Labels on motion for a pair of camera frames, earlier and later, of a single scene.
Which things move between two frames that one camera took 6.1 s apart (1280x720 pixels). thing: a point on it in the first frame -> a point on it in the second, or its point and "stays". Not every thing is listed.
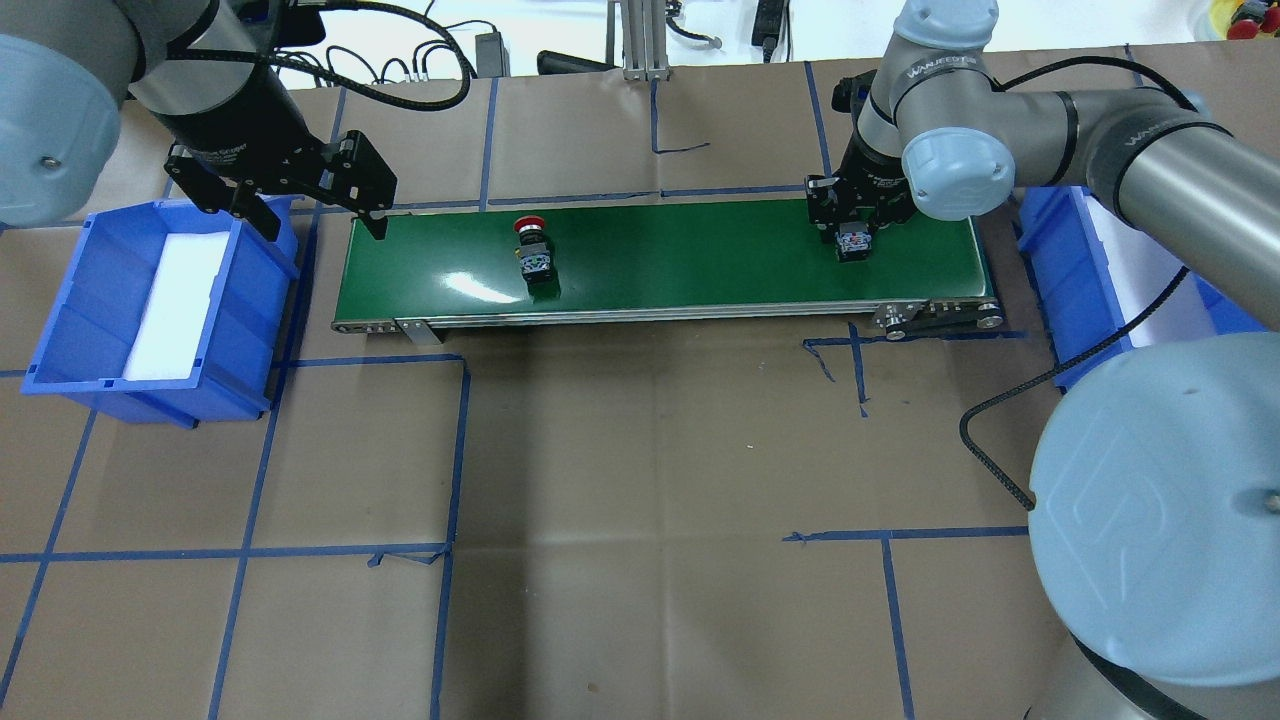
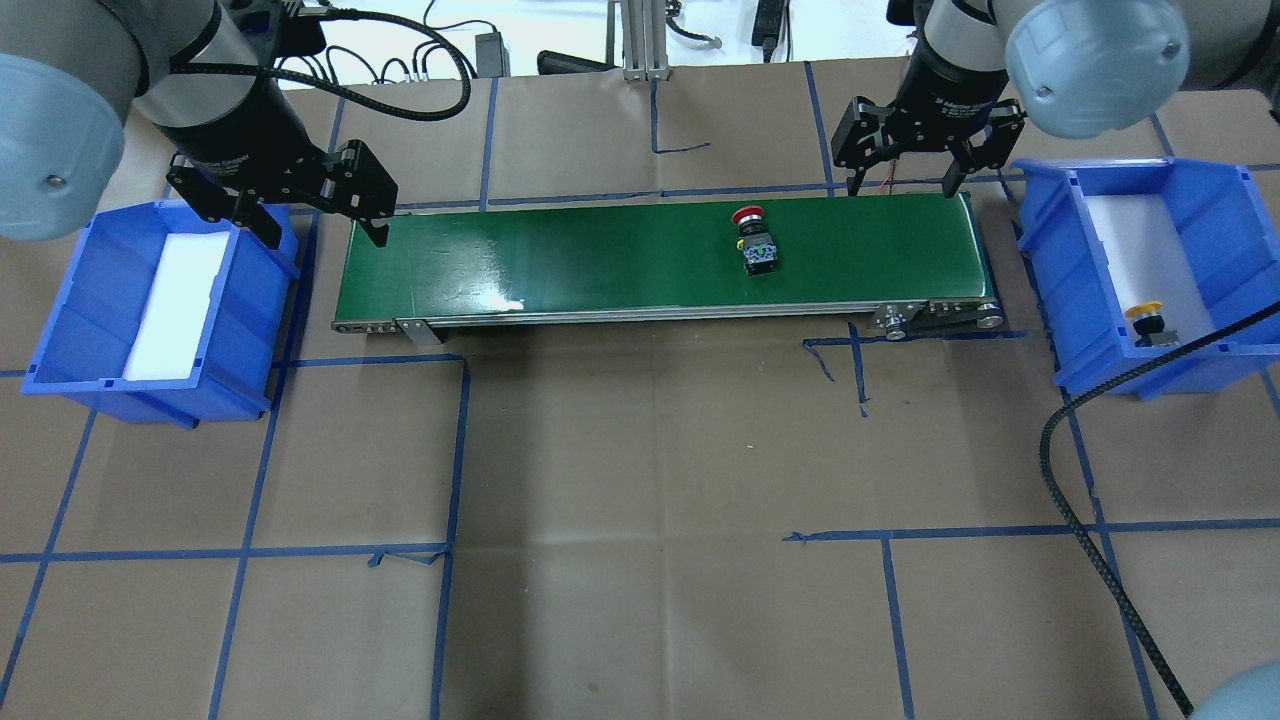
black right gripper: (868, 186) -> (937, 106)
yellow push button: (853, 242) -> (1146, 320)
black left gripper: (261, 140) stays
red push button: (542, 282) -> (757, 244)
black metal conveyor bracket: (901, 320) stays
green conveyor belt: (468, 265) stays
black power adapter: (767, 26) stays
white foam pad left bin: (186, 277) stays
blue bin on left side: (173, 314) stays
